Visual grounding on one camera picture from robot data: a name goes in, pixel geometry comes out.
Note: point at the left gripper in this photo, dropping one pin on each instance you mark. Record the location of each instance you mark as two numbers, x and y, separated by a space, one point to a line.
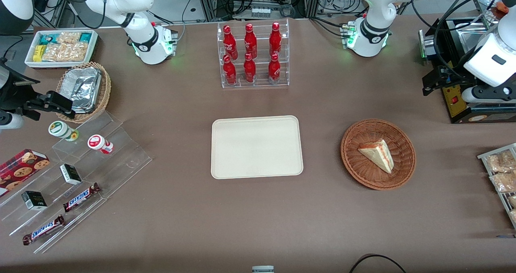
454 78

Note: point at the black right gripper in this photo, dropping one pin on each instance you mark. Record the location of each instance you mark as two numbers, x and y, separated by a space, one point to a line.
13 96

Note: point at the triangle sandwich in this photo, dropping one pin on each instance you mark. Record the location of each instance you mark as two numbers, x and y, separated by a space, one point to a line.
378 154

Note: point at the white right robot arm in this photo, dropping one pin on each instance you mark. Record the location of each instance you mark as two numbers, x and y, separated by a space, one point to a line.
141 39

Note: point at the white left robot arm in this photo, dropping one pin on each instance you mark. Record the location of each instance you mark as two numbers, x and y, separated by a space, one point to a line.
373 7

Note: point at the oval wicker basket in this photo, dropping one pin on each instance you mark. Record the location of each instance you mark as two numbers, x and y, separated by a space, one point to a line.
104 93

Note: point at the round brown wicker basket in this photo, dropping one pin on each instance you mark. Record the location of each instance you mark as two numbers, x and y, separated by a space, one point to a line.
363 172

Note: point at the beige rectangular tray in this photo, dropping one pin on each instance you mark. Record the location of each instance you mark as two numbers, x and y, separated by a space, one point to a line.
256 147

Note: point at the black hot food display case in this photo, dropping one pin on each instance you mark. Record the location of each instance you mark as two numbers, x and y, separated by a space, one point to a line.
455 99

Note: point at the green lid yogurt cup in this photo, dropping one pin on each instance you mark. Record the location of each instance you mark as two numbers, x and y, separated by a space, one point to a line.
59 129

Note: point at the stacked foil containers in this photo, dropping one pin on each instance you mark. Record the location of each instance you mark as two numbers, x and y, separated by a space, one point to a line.
82 88

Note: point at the yellow snack pack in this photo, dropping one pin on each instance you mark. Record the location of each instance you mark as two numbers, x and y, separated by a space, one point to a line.
39 53

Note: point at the large clear cracker bag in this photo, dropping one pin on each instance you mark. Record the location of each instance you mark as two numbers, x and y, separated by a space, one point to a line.
66 52

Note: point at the red lid yogurt cup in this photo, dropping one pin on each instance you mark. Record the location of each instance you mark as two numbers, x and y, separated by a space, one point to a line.
97 142

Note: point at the red cookie box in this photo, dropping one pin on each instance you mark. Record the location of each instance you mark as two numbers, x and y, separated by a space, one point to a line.
22 168

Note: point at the white rectangular snack bin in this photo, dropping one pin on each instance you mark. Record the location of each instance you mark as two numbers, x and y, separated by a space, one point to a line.
92 49

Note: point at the small black box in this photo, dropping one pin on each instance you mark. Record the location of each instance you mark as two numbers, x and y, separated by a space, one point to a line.
71 174
34 201

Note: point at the clear acrylic stepped display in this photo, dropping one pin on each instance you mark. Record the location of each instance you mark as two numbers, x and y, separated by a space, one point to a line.
121 160

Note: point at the Snickers bar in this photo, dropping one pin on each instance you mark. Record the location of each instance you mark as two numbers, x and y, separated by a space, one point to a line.
80 197
43 230

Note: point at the clear bag of pastry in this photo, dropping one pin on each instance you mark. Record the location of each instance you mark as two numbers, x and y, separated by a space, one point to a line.
504 182
502 162

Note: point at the red soda bottle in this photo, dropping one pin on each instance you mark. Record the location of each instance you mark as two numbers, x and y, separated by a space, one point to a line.
249 70
250 43
275 41
229 43
229 72
274 70

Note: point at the clear acrylic bottle rack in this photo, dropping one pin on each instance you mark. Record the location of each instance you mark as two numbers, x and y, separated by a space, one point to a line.
262 69

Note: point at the small grey device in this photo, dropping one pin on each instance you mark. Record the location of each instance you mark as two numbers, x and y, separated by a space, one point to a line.
263 269

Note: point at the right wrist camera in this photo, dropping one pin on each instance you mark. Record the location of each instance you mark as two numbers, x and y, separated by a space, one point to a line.
10 121

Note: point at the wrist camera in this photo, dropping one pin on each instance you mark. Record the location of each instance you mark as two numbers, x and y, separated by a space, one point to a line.
10 121
487 93

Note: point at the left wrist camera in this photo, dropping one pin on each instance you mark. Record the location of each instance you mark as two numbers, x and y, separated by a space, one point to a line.
487 93

